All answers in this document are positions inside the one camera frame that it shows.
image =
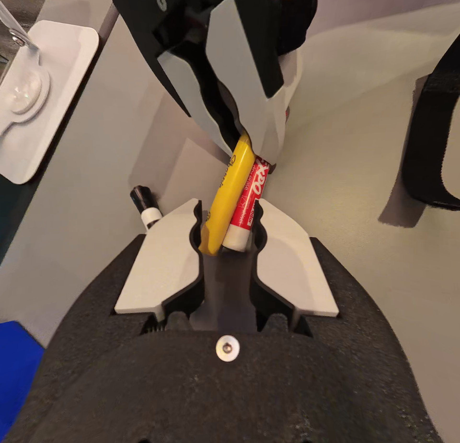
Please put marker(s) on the clear glass utensil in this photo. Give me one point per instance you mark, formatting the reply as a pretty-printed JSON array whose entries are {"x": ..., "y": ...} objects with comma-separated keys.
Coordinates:
[{"x": 25, "y": 87}]

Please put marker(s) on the red marker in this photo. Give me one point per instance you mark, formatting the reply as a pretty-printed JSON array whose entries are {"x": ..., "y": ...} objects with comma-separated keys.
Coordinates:
[{"x": 248, "y": 205}]

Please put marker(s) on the yellow marker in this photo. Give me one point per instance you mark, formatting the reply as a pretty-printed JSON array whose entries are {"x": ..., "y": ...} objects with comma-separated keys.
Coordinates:
[{"x": 230, "y": 191}]

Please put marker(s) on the white tray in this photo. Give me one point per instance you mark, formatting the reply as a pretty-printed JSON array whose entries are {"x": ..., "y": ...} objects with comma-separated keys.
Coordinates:
[{"x": 68, "y": 72}]

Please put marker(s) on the blue object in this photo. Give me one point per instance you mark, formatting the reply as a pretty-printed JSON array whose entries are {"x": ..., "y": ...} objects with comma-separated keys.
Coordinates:
[{"x": 16, "y": 371}]

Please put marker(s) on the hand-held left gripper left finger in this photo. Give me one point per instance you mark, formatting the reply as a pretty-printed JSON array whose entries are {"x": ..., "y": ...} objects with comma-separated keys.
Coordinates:
[{"x": 161, "y": 263}]

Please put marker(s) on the black and white marker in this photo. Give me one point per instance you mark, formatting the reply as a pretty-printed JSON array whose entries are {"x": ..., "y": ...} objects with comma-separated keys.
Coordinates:
[{"x": 141, "y": 198}]

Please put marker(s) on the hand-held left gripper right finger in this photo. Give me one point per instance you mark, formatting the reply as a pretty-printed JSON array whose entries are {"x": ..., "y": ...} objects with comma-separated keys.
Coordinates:
[{"x": 291, "y": 266}]

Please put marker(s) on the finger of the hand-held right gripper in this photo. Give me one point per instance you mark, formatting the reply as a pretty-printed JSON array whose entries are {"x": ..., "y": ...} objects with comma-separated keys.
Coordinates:
[
  {"x": 187, "y": 83},
  {"x": 240, "y": 62}
]

